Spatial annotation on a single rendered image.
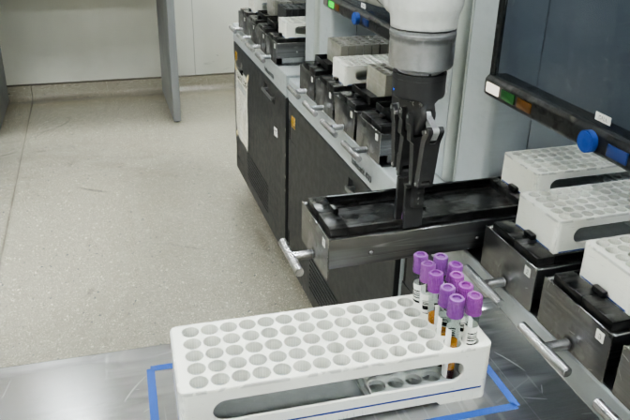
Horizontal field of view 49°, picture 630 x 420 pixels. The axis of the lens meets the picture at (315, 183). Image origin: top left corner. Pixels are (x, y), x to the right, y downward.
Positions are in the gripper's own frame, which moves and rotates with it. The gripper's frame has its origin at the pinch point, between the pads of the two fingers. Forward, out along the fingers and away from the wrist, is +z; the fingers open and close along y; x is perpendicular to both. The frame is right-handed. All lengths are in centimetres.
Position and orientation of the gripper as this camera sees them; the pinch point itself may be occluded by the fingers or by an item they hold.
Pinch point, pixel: (409, 201)
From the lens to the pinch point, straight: 104.5
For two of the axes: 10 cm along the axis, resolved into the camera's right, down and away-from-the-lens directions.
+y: -3.0, -3.9, 8.7
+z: -0.2, 9.2, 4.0
